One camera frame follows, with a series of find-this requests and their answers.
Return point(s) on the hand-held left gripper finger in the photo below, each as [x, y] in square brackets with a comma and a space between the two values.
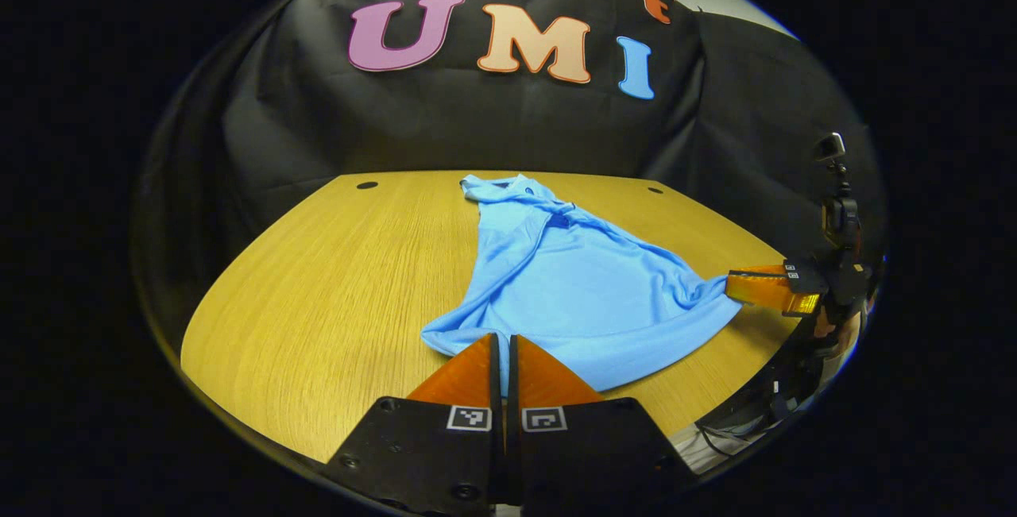
[496, 374]
[513, 374]

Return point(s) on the light blue T-shirt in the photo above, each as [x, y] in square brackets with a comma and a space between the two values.
[580, 287]

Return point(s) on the black backdrop cloth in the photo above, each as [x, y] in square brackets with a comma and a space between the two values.
[477, 128]

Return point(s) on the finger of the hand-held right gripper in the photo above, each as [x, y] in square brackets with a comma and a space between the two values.
[763, 268]
[763, 293]

